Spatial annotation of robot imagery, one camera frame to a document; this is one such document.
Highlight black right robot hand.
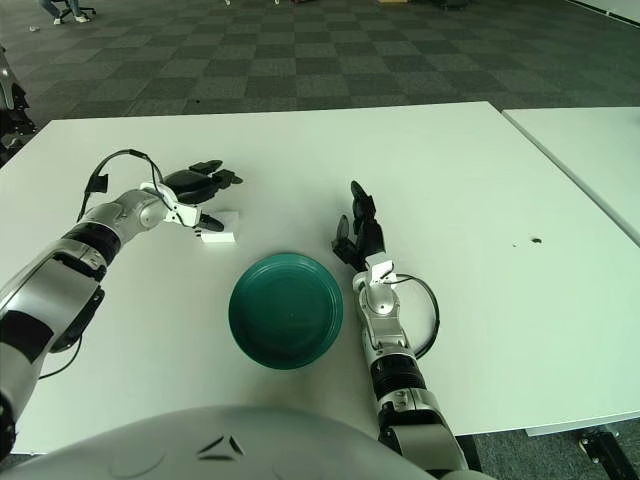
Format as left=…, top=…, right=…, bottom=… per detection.
left=329, top=180, right=389, bottom=274

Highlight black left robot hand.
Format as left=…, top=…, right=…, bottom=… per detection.
left=160, top=158, right=245, bottom=234

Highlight white charger block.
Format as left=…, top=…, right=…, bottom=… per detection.
left=201, top=209, right=240, bottom=247

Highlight green round plate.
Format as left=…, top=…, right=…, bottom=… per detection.
left=228, top=251, right=345, bottom=372

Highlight black office chair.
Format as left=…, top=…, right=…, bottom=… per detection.
left=0, top=44, right=39, bottom=166

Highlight seated person in jeans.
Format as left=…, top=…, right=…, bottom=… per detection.
left=39, top=0, right=91, bottom=25

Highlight white rectangular table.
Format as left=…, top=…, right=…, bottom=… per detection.
left=502, top=106, right=640, bottom=241

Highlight grey robot torso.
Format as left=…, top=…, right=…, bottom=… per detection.
left=0, top=403, right=494, bottom=480

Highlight black table foot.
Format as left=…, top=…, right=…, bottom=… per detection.
left=577, top=427, right=631, bottom=474

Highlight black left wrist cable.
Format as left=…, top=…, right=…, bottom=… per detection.
left=77, top=148, right=166, bottom=224

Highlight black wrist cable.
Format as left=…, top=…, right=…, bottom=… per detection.
left=389, top=273, right=441, bottom=360
left=77, top=148, right=166, bottom=224

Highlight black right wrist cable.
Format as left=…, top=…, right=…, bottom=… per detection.
left=389, top=273, right=441, bottom=360

